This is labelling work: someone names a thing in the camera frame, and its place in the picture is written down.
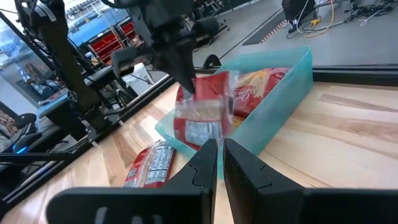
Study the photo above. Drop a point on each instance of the red microwave popcorn bag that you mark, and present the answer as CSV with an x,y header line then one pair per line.
x,y
152,165
202,109
258,90

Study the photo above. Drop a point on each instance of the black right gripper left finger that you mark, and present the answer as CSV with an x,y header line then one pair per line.
x,y
174,205

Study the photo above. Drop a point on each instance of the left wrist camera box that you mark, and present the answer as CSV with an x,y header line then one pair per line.
x,y
124,63

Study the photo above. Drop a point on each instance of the black equipment case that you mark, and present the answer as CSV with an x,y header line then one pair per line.
x,y
297,12

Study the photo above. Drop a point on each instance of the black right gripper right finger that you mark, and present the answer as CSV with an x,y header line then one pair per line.
x,y
280,205

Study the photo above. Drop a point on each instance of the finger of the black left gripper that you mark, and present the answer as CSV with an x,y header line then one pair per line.
x,y
183,68

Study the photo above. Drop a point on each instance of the dark striped floor mat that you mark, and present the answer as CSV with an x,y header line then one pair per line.
x,y
261,32

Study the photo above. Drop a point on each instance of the blue storage bin row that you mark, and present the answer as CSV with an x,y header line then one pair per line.
x,y
93,28

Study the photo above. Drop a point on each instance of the teal plastic basket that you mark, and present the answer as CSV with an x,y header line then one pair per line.
x,y
280,109

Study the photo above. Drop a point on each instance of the red storage bin rack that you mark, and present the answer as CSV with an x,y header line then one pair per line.
x,y
109,43

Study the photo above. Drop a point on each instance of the black arched bracket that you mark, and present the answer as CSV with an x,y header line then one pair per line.
x,y
212,56

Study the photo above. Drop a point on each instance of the black office chair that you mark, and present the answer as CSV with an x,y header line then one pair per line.
x,y
25,119

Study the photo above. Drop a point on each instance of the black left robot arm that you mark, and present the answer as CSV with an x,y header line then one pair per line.
x,y
68,68

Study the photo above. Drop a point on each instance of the white plastic bag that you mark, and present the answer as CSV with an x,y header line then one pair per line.
x,y
138,74

